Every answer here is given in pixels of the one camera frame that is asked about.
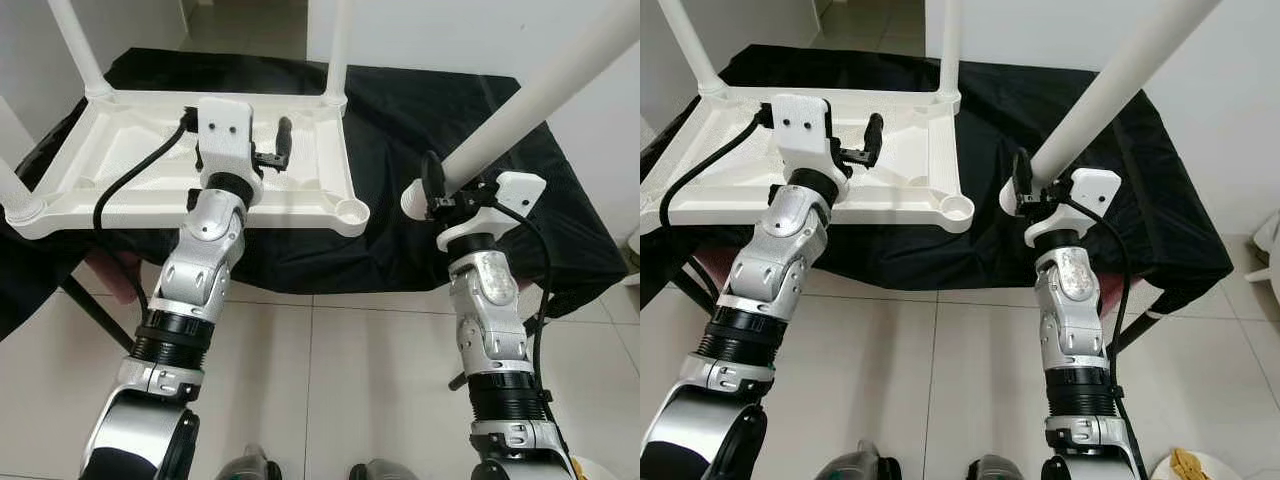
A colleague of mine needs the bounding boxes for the white plastic table leg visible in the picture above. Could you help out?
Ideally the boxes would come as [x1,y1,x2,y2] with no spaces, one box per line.
[998,0,1223,216]
[400,0,640,219]
[935,0,963,106]
[655,0,728,99]
[0,100,48,226]
[322,0,353,109]
[45,0,113,101]

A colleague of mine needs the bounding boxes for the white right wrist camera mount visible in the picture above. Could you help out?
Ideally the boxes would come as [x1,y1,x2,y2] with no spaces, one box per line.
[437,172,548,251]
[1023,168,1123,249]

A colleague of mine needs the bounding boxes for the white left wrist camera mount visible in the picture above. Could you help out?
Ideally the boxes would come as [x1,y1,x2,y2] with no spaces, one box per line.
[197,97,263,191]
[773,95,836,181]

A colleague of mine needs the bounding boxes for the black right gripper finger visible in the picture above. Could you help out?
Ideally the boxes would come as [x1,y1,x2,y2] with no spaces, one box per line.
[1010,148,1034,211]
[420,150,448,216]

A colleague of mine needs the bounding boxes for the yellow cloth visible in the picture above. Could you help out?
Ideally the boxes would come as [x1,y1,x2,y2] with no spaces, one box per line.
[1168,450,1213,480]

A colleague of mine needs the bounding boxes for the robot right leg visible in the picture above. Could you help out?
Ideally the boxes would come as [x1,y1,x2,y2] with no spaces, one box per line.
[348,458,421,480]
[965,453,1026,480]

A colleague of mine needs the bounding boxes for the black table cloth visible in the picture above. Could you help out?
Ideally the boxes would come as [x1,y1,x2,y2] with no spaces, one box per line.
[640,45,1233,321]
[0,48,631,341]

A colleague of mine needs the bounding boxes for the white plastic table top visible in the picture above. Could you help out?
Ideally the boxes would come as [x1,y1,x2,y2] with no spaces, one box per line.
[5,88,371,241]
[640,85,976,236]

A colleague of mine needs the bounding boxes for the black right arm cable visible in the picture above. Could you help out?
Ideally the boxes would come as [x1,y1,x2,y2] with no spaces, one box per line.
[1065,198,1133,421]
[490,200,554,401]

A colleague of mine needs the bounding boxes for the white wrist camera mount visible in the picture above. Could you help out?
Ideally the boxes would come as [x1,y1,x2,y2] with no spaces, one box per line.
[1023,168,1123,249]
[197,97,263,191]
[437,172,548,251]
[773,95,836,181]

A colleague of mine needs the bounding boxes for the white dome litter box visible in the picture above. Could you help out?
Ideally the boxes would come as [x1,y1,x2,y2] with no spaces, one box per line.
[1250,208,1280,286]

